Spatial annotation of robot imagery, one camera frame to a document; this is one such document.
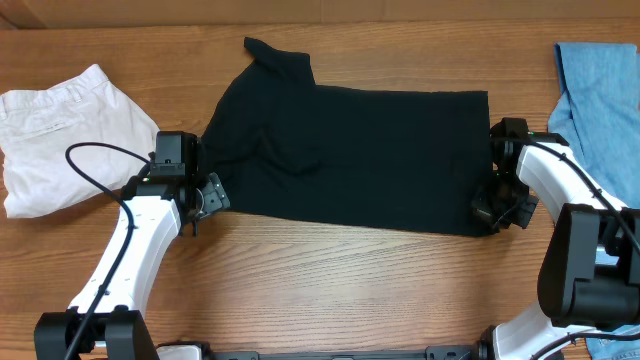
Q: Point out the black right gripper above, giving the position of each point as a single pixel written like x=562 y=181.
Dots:
x=482 y=210

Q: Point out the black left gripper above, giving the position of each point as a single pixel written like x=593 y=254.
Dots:
x=214 y=196

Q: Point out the black t-shirt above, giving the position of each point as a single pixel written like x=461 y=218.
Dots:
x=285 y=146

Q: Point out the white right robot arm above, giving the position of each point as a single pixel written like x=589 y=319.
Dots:
x=588 y=284

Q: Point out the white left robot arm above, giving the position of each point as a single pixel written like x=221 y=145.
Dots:
x=170 y=192

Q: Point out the light blue denim jeans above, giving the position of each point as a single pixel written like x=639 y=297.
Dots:
x=598 y=112

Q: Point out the folded white shorts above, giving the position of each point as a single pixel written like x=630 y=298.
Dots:
x=82 y=124

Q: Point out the black base frame rail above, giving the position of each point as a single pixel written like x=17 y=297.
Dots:
x=340 y=355

